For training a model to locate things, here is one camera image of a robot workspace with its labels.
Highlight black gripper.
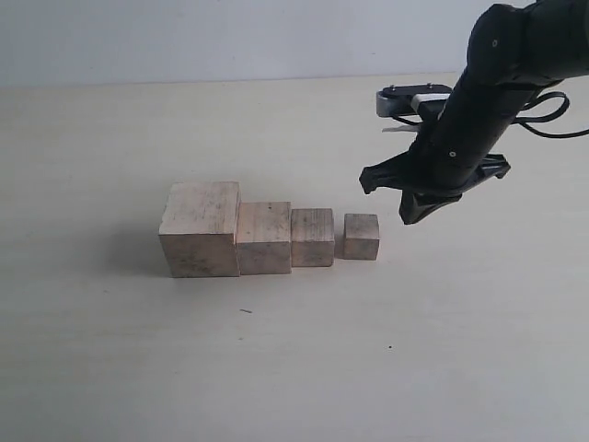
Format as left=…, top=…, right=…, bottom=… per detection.
left=359, top=91, right=511, bottom=225

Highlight smallest wooden cube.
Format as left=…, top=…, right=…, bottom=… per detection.
left=343, top=214, right=380, bottom=261

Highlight third largest wooden cube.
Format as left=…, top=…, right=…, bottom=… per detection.
left=291, top=208, right=335, bottom=267

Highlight second largest wooden cube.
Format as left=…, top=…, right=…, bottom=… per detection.
left=237, top=202, right=292, bottom=275

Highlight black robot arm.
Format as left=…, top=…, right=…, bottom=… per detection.
left=359, top=1, right=588, bottom=225

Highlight white zip tie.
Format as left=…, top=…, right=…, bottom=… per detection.
left=382, top=124, right=421, bottom=133

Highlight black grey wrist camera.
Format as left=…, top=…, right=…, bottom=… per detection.
left=375, top=83, right=453, bottom=118

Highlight black camera cable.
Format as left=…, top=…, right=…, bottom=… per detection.
left=514, top=90, right=589, bottom=139

